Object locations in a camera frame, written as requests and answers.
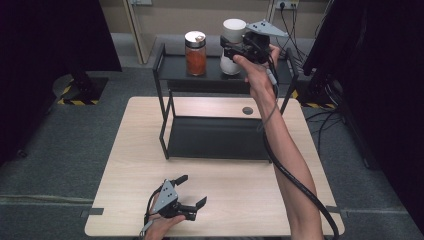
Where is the person's right hand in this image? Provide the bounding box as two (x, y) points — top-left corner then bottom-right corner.
(232, 43), (282, 101)

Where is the thick black gripper cable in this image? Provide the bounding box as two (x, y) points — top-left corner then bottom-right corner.
(256, 63), (341, 240)

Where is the black stand base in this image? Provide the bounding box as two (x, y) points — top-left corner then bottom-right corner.
(53, 71), (109, 106)

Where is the black metal shelf rack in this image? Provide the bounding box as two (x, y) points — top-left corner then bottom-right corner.
(152, 42), (300, 164)

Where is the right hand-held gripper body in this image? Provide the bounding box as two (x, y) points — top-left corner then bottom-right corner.
(242, 19), (290, 65)

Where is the person's left hand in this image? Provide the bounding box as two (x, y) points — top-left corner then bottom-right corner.
(143, 203), (187, 240)

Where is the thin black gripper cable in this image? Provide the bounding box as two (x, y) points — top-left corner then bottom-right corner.
(139, 186), (164, 239)

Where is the white door frame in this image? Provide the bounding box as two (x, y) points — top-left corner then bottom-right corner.
(122, 0), (158, 65)

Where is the spice jar with metal lid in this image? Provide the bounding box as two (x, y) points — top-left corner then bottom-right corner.
(184, 30), (208, 77)

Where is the white wall socket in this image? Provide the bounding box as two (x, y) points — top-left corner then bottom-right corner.
(274, 0), (300, 10)

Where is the black curtain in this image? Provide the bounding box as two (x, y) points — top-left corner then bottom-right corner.
(303, 0), (424, 234)
(0, 0), (123, 168)

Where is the glass jar with white lid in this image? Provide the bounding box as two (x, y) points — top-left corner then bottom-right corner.
(219, 18), (248, 76)

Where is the black cable bundle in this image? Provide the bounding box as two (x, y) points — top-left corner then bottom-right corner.
(279, 3), (336, 68)

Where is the black floor cable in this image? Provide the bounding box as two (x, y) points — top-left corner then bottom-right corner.
(304, 106), (346, 156)

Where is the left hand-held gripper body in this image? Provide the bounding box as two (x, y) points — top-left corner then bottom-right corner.
(143, 179), (198, 226)

